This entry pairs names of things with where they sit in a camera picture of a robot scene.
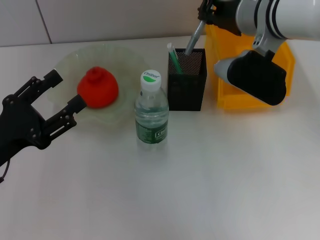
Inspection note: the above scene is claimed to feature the clear water bottle green label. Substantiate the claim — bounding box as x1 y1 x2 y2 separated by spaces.
134 69 170 152

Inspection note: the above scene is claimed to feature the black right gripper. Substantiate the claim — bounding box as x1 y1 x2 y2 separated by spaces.
197 0 243 37

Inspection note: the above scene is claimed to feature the grey glitter pen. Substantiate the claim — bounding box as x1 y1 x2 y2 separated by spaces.
184 20 206 56

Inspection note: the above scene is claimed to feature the pale green glass fruit plate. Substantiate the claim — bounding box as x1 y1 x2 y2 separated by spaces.
49 43 147 127

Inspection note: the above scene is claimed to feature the black mesh pen holder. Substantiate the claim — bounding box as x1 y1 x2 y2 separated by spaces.
166 48 208 112

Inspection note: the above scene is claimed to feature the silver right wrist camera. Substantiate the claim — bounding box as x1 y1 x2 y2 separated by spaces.
213 29 288 107

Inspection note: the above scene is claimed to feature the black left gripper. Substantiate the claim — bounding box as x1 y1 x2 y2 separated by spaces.
0 69 87 167

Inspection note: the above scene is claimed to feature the mint green pen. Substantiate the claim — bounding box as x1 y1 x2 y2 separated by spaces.
166 42 184 75

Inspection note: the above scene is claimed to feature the red-orange toy orange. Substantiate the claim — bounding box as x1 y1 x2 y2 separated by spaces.
76 66 120 109

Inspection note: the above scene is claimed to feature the yellow plastic bin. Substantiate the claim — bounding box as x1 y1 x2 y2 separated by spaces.
204 24 296 111

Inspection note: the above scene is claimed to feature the left wrist cable with connector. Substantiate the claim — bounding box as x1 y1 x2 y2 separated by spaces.
0 158 11 183

